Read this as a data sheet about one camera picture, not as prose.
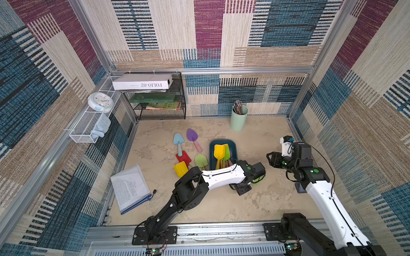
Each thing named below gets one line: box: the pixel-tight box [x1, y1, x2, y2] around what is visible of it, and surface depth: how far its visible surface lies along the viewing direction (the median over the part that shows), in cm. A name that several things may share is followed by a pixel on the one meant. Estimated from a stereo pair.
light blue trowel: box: [172, 132, 185, 157], surface depth 110 cm
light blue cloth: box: [90, 113, 112, 140], surface depth 69 cm
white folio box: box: [112, 73, 174, 91], surface depth 81 cm
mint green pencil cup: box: [229, 106, 249, 132], surface depth 110 cm
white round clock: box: [87, 91, 115, 113], surface depth 76 cm
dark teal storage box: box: [208, 138, 239, 171], surface depth 99 cm
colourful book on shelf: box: [145, 101, 182, 111], surface depth 102 cm
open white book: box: [110, 163, 152, 215], surface depth 89 cm
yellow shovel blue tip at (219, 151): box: [213, 144, 226, 170], surface depth 99 cm
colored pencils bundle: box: [232, 99, 243, 115], surface depth 107 cm
